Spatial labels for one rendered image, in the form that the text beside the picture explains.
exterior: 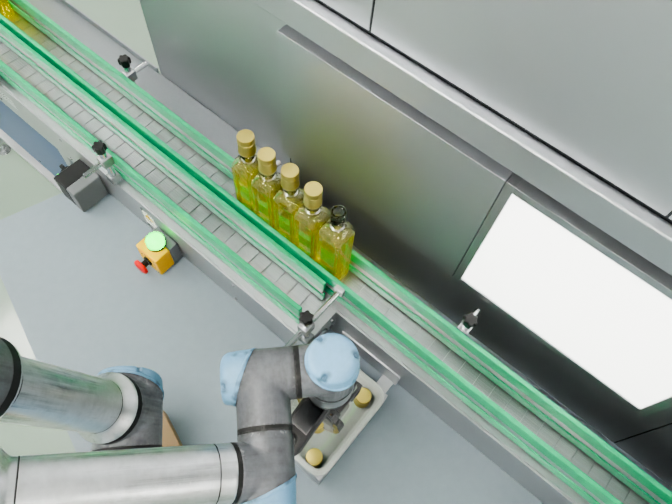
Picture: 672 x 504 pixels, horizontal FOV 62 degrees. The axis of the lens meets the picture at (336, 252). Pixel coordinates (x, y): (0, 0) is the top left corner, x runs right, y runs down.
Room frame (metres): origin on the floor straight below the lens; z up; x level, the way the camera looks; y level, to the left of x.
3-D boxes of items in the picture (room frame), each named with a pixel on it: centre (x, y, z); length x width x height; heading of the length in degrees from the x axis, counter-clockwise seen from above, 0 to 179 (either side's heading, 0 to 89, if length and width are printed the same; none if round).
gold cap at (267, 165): (0.64, 0.15, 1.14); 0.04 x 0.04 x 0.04
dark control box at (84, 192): (0.74, 0.66, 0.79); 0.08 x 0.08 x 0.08; 56
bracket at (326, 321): (0.42, 0.02, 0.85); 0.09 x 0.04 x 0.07; 146
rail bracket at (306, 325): (0.40, 0.03, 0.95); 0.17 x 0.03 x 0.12; 146
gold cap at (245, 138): (0.67, 0.20, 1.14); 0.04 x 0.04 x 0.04
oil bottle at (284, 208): (0.61, 0.10, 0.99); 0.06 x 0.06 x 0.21; 57
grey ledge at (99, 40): (1.03, 0.55, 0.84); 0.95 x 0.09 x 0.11; 56
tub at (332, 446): (0.26, -0.01, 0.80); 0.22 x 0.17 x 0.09; 146
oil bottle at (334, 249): (0.54, 0.00, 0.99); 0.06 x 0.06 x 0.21; 56
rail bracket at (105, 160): (0.70, 0.55, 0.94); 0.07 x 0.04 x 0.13; 146
